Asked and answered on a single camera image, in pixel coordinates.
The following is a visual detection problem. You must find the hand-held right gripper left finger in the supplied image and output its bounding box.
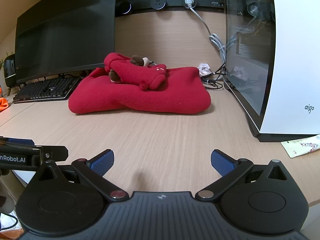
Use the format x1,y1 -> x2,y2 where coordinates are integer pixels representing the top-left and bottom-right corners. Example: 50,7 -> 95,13
37,149 -> 128,202

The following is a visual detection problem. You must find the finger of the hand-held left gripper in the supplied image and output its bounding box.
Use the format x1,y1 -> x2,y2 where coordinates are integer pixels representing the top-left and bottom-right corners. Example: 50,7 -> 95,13
0,136 -> 35,147
33,145 -> 69,164

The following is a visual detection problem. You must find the orange cloth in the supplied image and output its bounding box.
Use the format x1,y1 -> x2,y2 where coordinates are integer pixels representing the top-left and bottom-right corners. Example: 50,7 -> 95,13
0,87 -> 9,113

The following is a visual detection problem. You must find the black curved computer monitor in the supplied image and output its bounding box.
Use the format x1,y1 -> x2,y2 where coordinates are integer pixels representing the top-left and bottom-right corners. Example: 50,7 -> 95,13
15,0 -> 118,84

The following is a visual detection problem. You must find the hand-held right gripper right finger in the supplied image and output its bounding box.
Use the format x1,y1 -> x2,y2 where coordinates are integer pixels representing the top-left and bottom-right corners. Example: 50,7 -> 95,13
196,149 -> 288,202

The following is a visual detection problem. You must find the black cable bundle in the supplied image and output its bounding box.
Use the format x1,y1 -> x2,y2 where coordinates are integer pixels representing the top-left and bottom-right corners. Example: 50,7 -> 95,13
199,62 -> 227,90

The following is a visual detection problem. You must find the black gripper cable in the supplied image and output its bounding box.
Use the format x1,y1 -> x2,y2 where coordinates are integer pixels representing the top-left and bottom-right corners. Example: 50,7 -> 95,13
0,212 -> 18,231

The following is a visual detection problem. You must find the black speaker on legs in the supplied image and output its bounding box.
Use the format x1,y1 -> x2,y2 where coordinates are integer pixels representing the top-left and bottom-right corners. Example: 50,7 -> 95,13
3,53 -> 17,96

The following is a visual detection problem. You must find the red fleece hooded garment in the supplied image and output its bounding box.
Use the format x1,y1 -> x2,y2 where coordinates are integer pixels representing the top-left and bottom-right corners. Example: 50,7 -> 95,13
68,52 -> 212,116

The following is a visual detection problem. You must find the crumpled white tissue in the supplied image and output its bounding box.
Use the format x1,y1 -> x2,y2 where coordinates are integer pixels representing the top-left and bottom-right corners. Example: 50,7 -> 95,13
198,63 -> 211,76

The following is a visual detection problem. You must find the black wall socket rail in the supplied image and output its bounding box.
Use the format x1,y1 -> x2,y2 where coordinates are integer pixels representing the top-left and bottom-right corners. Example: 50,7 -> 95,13
115,0 -> 225,18

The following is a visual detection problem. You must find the white plug with grey cable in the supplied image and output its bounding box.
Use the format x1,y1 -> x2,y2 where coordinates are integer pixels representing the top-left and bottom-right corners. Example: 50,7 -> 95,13
184,0 -> 227,64

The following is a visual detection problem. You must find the white packet with red dots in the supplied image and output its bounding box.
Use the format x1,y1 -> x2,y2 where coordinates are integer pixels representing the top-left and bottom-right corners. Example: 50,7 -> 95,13
280,135 -> 320,159

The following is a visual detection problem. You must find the black mechanical keyboard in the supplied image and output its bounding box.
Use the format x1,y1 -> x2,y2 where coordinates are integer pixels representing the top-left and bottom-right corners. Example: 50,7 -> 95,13
12,76 -> 81,104

